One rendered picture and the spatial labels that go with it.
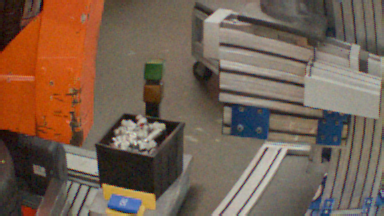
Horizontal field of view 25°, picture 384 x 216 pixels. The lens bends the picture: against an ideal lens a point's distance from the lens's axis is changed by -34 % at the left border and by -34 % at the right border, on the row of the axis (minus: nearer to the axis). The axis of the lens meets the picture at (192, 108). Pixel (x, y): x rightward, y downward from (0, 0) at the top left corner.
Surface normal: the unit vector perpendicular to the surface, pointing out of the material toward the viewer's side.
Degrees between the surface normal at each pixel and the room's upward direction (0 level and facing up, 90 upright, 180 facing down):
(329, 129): 90
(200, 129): 0
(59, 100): 90
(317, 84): 90
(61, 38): 90
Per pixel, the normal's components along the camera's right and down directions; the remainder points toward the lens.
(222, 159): 0.04, -0.93
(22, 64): -0.17, 0.35
